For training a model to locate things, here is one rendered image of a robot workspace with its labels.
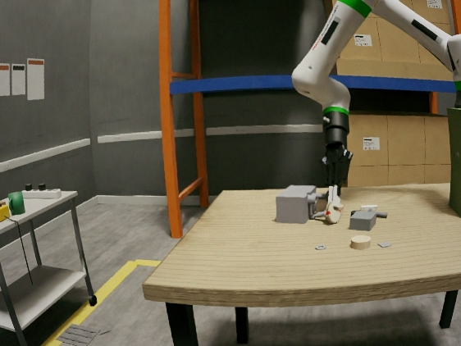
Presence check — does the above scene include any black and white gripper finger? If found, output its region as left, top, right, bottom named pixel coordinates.
left=333, top=149, right=353, bottom=208
left=319, top=152, right=335, bottom=202

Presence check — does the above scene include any grey bolt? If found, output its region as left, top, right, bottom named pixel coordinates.
left=367, top=208, right=388, bottom=218

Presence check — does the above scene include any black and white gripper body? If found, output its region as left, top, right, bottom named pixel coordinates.
left=325, top=128, right=347, bottom=164

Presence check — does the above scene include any beige short cylinder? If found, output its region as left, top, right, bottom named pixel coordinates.
left=351, top=235, right=371, bottom=250

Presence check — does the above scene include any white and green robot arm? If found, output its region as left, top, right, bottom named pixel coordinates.
left=292, top=0, right=461, bottom=135

